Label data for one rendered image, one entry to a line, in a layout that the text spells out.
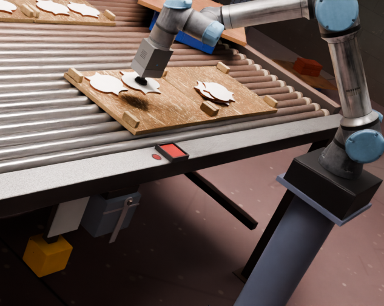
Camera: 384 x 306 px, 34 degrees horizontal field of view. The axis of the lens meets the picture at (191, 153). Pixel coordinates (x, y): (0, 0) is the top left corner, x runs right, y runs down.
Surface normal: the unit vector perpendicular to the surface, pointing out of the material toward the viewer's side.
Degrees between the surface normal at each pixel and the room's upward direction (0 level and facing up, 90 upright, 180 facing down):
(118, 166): 0
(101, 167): 0
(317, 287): 0
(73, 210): 90
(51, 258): 90
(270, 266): 90
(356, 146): 94
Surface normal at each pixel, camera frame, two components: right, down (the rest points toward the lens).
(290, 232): -0.64, 0.11
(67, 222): 0.69, 0.56
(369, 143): -0.11, 0.49
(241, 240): 0.37, -0.82
